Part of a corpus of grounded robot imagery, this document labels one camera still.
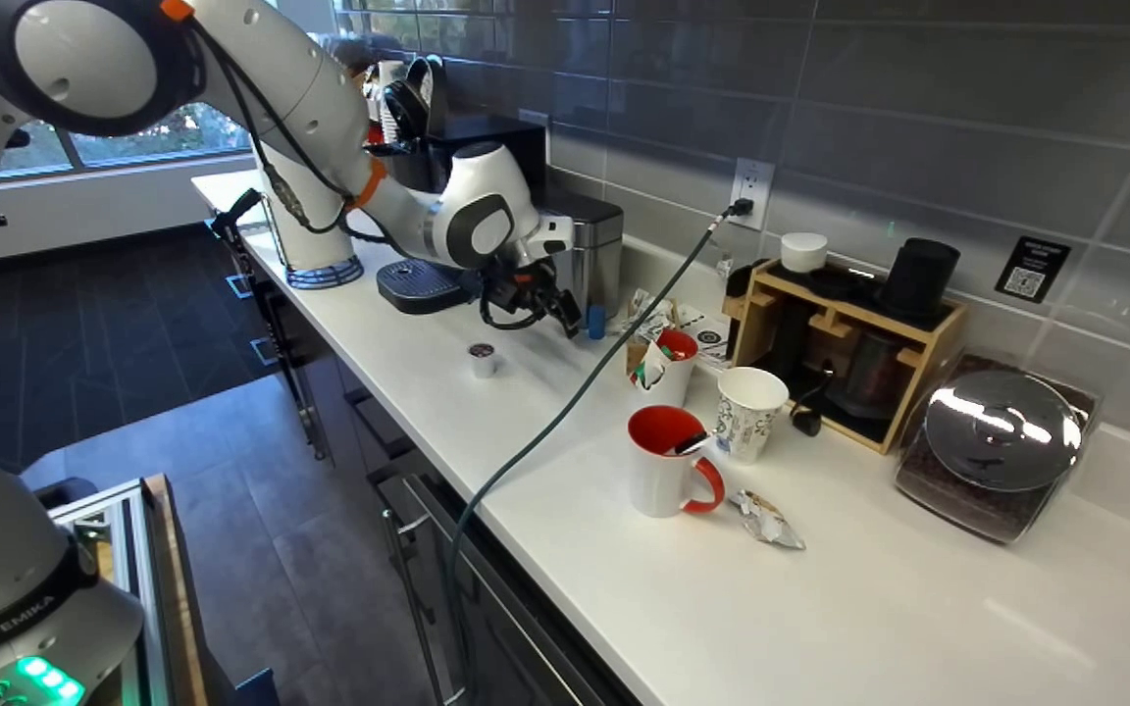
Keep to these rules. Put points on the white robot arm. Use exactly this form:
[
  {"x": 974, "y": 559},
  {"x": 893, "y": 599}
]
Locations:
[{"x": 115, "y": 70}]

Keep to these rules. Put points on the white patterned mug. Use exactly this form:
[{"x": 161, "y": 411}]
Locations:
[{"x": 747, "y": 406}]

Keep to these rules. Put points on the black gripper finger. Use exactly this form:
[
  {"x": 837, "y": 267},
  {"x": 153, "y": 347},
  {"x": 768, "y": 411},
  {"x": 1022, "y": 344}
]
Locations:
[{"x": 570, "y": 314}]

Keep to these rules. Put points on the black bottle on rack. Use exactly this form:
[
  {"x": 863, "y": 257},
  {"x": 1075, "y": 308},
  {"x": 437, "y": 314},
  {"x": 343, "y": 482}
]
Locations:
[{"x": 921, "y": 281}]

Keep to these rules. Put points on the wooden organizer rack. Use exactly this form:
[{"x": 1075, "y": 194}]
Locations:
[{"x": 850, "y": 364}]

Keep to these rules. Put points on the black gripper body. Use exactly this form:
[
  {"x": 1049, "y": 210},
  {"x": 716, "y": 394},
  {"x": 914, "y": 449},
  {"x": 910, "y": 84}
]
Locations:
[{"x": 514, "y": 297}]

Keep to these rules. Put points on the broken white red mug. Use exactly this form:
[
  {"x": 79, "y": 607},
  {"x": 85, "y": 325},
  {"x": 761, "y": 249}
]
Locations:
[{"x": 662, "y": 365}]

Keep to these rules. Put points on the black Keurig coffee maker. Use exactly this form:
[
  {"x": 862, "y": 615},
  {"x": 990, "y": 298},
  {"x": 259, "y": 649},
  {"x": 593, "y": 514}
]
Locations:
[{"x": 457, "y": 191}]

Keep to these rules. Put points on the white small cup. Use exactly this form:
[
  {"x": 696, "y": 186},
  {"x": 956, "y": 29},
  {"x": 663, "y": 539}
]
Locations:
[{"x": 801, "y": 253}]

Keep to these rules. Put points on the white wall outlet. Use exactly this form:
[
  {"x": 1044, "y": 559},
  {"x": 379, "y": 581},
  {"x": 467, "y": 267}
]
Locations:
[{"x": 751, "y": 191}]

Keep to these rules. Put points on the white mug red handle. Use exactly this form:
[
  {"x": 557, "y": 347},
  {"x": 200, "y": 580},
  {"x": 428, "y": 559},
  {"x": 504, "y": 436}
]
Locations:
[{"x": 670, "y": 474}]

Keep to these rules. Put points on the blue block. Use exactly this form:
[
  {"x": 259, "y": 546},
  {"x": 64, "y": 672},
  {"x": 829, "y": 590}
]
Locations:
[{"x": 593, "y": 325}]

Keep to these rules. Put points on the coffee pod cup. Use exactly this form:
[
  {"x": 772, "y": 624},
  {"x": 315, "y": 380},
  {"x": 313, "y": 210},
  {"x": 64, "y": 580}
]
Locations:
[{"x": 485, "y": 359}]

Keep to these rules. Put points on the round metal lidded appliance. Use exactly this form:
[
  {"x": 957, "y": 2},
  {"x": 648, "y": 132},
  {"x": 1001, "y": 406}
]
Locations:
[{"x": 990, "y": 449}]

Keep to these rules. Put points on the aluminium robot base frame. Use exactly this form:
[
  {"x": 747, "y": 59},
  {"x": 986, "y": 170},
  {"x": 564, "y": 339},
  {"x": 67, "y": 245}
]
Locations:
[{"x": 140, "y": 546}]

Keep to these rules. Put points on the white paper towel roll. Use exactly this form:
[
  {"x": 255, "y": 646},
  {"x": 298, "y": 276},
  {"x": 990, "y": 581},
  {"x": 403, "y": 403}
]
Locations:
[{"x": 313, "y": 249}]

